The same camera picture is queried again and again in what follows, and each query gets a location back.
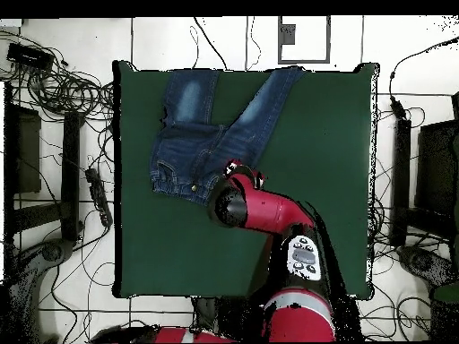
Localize blue denim jeans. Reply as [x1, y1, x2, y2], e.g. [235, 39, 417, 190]
[149, 65, 308, 208]

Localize black flat device box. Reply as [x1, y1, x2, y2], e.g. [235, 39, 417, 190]
[5, 41, 56, 72]

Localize dark green table cloth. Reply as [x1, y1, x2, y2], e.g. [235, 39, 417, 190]
[111, 60, 380, 300]

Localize black power strip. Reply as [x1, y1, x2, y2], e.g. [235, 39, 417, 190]
[84, 167, 115, 228]

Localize grey square frame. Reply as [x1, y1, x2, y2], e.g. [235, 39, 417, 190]
[277, 15, 332, 65]

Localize black metal frame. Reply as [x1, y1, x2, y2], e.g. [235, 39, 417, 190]
[3, 81, 86, 252]
[389, 90, 459, 248]

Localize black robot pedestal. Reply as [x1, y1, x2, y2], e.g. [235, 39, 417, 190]
[192, 296, 252, 340]

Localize black cable with connector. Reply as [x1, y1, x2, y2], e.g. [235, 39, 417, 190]
[388, 37, 459, 121]

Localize black cable tangle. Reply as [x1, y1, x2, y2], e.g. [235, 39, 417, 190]
[0, 28, 116, 125]

